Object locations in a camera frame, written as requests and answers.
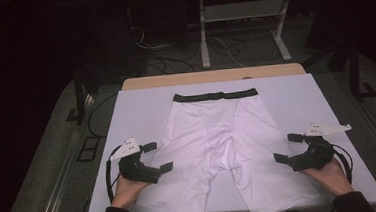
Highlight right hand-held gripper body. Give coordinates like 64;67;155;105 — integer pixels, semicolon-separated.
286;119;355;173

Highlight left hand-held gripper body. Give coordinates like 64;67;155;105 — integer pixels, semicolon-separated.
108;136;163;187

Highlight white shorts with black waistband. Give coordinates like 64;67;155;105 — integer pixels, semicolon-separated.
129;83;325;212

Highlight person's left hand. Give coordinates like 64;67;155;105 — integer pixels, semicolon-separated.
109;173;154;212

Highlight person's right hand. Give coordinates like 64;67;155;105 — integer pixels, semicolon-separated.
299;157;356;199

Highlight black floor outlet plate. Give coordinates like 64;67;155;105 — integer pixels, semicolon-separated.
74;135;103;164

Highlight black metal stand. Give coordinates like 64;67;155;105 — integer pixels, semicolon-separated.
346;39;376;103
62;71;90;126

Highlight right hand-held gripper black cable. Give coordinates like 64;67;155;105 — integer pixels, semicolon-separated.
331;143;356;186

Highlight black floor cable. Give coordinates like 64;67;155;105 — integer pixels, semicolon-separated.
85;92;122;139

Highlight tangle of black floor cables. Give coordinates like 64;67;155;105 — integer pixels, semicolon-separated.
129;18;252;78

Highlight white floor cable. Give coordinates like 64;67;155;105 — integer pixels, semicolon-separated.
210;34;245;70

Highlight white metal stand frame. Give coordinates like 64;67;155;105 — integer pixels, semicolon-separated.
197;0;298;69

